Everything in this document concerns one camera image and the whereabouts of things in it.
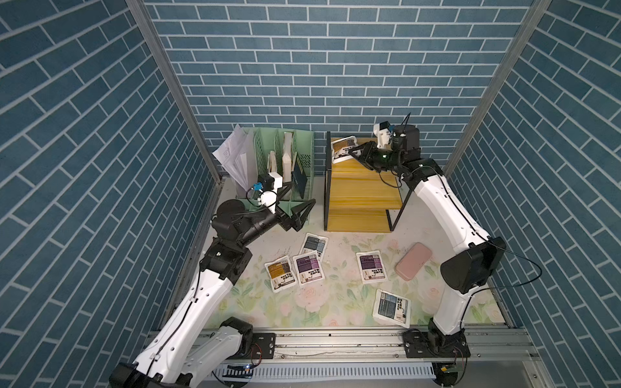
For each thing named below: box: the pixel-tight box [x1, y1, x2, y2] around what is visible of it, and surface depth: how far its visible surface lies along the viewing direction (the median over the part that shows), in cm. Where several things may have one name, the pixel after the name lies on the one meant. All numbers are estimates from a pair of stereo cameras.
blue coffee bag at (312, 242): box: [298, 232, 330, 262], surface depth 98 cm
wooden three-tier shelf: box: [323, 130, 414, 233], surface depth 93 cm
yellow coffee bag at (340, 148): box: [330, 134, 358, 165], surface depth 81 cm
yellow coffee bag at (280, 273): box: [264, 255, 298, 294], surface depth 89 cm
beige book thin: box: [268, 150, 278, 173], surface depth 102 cm
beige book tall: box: [282, 131, 294, 183], surface depth 97 cm
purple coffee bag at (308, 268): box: [292, 250, 326, 287], surface depth 91 cm
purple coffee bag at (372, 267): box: [355, 249, 389, 285], surface depth 93 cm
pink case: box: [395, 241, 433, 282], surface depth 93 cm
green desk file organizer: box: [235, 126, 316, 215], surface depth 103 cm
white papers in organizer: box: [211, 124, 259, 191], surface depth 94 cm
